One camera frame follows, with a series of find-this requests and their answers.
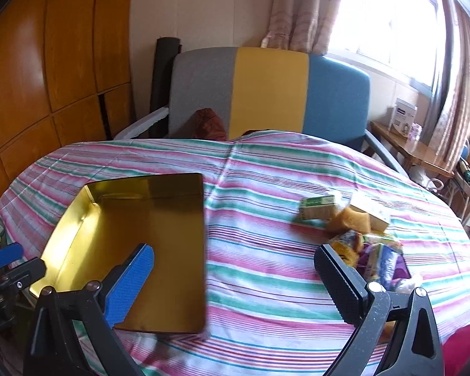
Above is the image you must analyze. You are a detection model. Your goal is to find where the striped bed sheet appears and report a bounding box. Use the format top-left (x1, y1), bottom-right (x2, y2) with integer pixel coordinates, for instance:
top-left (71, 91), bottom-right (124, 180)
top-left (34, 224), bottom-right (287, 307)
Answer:
top-left (0, 132), bottom-right (470, 375)

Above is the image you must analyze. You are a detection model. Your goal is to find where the white plastic bag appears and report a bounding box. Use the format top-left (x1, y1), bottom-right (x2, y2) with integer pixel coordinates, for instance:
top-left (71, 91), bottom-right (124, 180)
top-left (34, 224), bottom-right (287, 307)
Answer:
top-left (408, 165), bottom-right (444, 194)

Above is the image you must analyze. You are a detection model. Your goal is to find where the yellow sponge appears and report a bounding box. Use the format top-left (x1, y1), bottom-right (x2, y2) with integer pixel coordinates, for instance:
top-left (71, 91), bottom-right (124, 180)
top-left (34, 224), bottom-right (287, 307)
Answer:
top-left (326, 206), bottom-right (371, 234)

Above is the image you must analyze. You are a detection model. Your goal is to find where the dark red cushion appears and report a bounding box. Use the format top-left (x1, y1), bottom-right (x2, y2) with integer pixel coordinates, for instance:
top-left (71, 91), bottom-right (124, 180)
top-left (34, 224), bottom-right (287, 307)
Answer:
top-left (191, 108), bottom-right (227, 142)

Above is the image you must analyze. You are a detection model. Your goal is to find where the wooden side table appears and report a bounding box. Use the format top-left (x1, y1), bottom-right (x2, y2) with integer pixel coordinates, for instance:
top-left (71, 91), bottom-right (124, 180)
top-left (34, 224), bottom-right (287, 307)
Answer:
top-left (370, 121), bottom-right (454, 178)

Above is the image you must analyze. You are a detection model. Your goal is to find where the wooden wardrobe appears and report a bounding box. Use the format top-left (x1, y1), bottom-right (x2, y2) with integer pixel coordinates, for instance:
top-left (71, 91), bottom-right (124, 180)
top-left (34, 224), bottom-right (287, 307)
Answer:
top-left (0, 0), bottom-right (136, 197)

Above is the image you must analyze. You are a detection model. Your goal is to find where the patterned window curtain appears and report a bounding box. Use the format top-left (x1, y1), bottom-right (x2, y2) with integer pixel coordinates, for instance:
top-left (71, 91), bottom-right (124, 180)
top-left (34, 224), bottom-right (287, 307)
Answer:
top-left (261, 0), bottom-right (341, 55)

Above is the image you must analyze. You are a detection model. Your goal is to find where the green white medicine box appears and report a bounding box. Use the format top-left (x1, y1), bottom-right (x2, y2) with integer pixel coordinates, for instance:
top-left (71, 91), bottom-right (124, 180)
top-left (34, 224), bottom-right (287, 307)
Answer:
top-left (299, 194), bottom-right (339, 221)

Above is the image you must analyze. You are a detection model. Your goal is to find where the cream white carton box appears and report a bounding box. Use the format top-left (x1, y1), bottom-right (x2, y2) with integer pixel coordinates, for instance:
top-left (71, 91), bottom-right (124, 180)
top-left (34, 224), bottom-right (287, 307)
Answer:
top-left (349, 193), bottom-right (391, 232)

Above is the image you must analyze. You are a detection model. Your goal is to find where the grey yellow blue armchair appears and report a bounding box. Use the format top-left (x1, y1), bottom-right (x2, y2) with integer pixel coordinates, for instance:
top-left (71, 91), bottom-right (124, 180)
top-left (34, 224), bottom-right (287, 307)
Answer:
top-left (116, 47), bottom-right (404, 173)

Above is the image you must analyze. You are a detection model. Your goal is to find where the white appliance box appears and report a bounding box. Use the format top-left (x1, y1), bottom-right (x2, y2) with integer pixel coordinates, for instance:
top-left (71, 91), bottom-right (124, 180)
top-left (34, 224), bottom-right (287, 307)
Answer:
top-left (389, 98), bottom-right (418, 138)

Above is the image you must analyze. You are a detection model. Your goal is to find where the purple foil sachet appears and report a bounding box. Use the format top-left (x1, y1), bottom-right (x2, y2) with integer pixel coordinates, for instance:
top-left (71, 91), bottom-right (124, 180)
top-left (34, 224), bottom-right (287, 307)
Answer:
top-left (357, 255), bottom-right (411, 290)

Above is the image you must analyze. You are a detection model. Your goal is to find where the gold metal tin box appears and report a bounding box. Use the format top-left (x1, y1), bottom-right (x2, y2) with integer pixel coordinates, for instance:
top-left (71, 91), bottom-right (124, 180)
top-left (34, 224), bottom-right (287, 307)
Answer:
top-left (29, 173), bottom-right (206, 334)

